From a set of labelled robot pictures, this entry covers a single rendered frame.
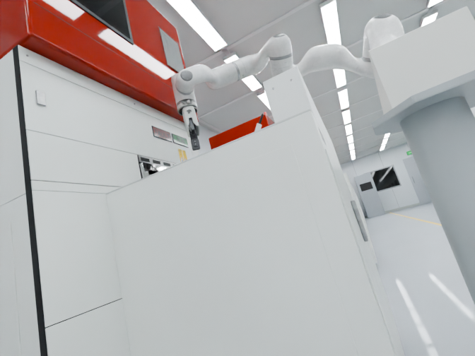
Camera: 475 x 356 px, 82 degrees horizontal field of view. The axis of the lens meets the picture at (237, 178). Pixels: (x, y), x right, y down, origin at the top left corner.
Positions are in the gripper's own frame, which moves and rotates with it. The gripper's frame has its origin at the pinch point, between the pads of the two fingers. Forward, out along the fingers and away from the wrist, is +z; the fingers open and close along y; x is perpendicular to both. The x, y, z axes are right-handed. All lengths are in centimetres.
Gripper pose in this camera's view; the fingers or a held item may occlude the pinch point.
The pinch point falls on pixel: (195, 145)
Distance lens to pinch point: 113.1
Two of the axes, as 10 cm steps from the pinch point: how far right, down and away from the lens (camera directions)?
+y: -1.3, 2.6, 9.6
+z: 2.4, 9.4, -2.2
